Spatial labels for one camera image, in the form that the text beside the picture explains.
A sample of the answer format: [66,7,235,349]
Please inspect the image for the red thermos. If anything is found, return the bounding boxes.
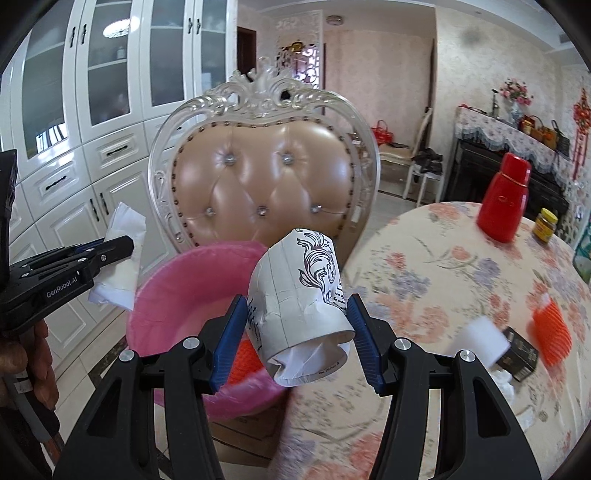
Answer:
[475,152,533,244]

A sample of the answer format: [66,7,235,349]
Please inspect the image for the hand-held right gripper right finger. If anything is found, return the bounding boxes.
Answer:
[344,293,543,480]

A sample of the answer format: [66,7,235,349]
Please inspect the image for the black piano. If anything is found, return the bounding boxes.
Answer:
[445,138,571,232]

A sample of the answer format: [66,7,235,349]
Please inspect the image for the white foam block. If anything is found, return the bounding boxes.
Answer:
[459,316,511,370]

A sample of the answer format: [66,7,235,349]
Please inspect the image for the black carton box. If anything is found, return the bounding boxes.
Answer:
[496,326,540,381]

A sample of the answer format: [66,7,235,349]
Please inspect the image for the floral lace cover cloth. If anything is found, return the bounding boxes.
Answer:
[455,105,578,162]

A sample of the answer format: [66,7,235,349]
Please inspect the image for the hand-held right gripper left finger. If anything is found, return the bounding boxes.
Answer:
[53,295,250,480]

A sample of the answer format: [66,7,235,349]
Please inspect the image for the white glass door cabinet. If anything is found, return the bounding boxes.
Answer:
[0,0,241,370]

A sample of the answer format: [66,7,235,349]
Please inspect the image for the ornate white beige chair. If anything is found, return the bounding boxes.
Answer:
[148,58,382,259]

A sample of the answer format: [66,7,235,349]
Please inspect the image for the white lattice screen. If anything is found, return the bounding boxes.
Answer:
[276,18,326,93]

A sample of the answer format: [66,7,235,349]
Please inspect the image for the dark wooden door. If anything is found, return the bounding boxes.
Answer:
[237,25,257,90]

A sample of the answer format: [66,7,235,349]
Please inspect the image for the yellow lid glass jar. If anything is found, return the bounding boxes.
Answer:
[532,208,558,243]

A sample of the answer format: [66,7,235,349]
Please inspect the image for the red handbag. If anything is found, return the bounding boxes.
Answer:
[372,120,397,146]

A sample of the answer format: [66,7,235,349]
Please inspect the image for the white patterned paper cup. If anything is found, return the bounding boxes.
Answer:
[248,227,356,386]

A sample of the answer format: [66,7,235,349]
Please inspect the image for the white cushioned chair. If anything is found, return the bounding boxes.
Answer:
[376,108,444,204]

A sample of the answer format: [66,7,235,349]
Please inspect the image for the person's left hand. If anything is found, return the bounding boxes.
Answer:
[0,318,61,411]

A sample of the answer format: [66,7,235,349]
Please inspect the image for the vase with pink flowers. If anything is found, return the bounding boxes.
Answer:
[499,78,534,121]

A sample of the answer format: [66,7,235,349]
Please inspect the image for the flat cardboard box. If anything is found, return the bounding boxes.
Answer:
[208,406,296,462]

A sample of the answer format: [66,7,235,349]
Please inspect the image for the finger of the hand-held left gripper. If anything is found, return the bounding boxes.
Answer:
[9,239,108,275]
[28,235,136,280]

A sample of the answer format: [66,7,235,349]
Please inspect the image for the white tissue pack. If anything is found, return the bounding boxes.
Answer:
[89,202,147,311]

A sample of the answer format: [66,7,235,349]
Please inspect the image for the white tissue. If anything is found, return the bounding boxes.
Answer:
[489,367,517,407]

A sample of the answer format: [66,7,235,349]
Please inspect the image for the red knot wall hanging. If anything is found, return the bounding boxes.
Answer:
[573,88,591,181]

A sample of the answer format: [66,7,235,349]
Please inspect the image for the green snack bag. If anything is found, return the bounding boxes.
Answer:
[573,226,591,273]

